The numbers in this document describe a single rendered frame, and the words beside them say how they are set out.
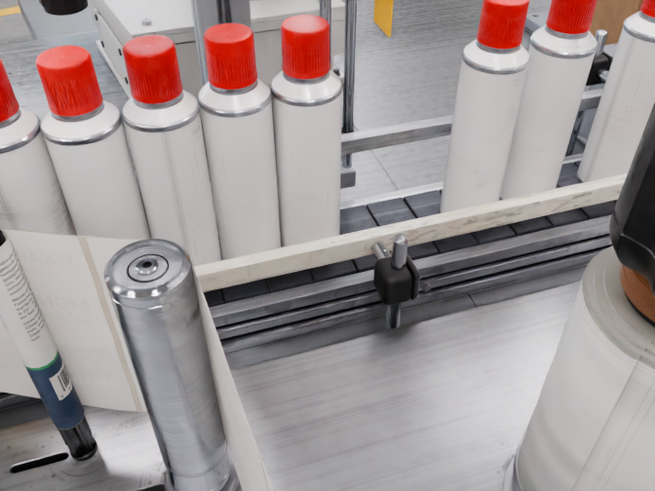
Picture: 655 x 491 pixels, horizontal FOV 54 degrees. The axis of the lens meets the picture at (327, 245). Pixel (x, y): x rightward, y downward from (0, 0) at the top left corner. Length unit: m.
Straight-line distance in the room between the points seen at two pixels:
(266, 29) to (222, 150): 0.39
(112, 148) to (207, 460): 0.21
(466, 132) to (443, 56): 0.48
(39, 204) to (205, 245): 0.12
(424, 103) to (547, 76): 0.35
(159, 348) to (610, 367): 0.20
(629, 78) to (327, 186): 0.28
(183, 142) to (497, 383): 0.28
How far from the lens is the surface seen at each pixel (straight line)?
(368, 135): 0.57
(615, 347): 0.29
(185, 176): 0.47
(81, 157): 0.45
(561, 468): 0.36
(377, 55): 1.01
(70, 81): 0.44
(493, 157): 0.56
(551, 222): 0.64
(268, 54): 0.86
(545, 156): 0.60
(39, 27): 1.19
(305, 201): 0.51
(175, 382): 0.33
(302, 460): 0.44
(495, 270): 0.61
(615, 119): 0.64
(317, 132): 0.47
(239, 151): 0.47
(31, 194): 0.48
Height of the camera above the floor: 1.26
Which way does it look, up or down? 42 degrees down
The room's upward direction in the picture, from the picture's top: straight up
